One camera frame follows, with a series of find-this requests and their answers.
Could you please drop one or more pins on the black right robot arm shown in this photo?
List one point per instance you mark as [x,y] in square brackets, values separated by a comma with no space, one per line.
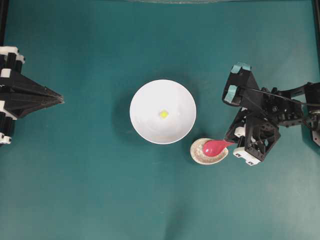
[291,107]

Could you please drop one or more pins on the pink plastic spoon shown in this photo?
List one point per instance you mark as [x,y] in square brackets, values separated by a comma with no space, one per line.
[213,148]

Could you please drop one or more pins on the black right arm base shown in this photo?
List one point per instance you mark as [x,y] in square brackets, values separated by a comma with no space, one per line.
[315,126]

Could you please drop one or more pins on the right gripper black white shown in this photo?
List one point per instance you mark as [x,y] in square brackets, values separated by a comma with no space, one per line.
[255,133]

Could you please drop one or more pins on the green mat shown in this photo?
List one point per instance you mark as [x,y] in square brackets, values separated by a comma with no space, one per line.
[79,170]

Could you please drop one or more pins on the black frame rail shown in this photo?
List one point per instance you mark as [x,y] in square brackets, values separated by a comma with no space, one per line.
[4,7]
[316,19]

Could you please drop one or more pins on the black right frame rail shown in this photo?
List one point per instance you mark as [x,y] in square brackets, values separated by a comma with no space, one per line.
[316,19]

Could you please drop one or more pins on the speckled ceramic spoon rest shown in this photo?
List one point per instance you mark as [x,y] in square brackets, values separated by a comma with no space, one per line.
[197,154]

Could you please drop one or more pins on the white round bowl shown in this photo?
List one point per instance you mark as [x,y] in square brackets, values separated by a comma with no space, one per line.
[156,96]

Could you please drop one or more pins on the yellow hexagonal prism block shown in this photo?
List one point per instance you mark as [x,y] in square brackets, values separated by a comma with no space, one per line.
[164,114]

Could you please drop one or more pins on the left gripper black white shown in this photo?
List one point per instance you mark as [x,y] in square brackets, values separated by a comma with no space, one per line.
[15,106]

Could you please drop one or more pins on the black left frame rail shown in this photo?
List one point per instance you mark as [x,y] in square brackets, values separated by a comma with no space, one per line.
[4,7]

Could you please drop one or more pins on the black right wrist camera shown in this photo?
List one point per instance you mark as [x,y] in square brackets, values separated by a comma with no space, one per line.
[241,89]

